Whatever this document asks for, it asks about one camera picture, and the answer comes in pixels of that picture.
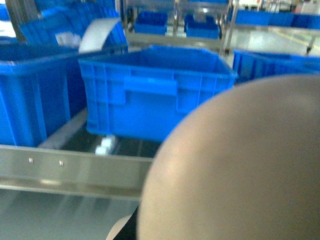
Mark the beige plastic dustpan tray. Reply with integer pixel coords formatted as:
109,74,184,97
137,75,320,240

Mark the metal shelf rack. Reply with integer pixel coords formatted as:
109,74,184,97
0,0,320,201

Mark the blue plastic bin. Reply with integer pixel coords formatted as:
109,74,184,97
79,46,237,142
0,43,87,147
232,50,320,84

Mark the blue plastic bin right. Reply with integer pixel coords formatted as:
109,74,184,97
232,50,320,84

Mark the blue plastic bin left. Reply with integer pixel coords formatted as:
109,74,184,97
0,43,87,147

